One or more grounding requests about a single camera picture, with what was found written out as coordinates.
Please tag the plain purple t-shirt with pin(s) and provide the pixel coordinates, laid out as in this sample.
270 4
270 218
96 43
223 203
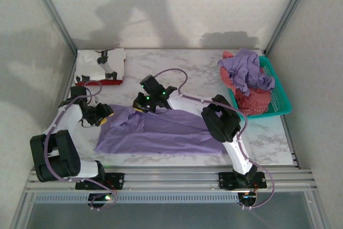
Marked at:
160 135

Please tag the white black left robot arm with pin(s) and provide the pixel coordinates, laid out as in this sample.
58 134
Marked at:
69 116

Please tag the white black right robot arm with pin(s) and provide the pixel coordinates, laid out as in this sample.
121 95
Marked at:
187 103

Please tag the folded red t-shirt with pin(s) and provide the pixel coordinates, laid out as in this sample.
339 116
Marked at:
112 82

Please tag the folded white black-print t-shirt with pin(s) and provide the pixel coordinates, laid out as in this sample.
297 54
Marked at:
88 62

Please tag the black base electronics board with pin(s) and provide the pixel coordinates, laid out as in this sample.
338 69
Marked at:
247 199
93 198

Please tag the crumpled pink-red t-shirt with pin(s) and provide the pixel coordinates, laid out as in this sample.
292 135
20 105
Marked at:
254 100

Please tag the teal plastic basket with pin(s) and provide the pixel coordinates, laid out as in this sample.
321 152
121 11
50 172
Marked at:
278 97

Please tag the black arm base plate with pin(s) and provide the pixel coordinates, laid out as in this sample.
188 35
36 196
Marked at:
227 179
118 179

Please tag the aluminium front frame rail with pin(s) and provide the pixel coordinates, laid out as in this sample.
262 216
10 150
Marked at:
171 178

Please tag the aluminium frame post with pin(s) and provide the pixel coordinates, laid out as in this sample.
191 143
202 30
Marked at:
50 6
292 6

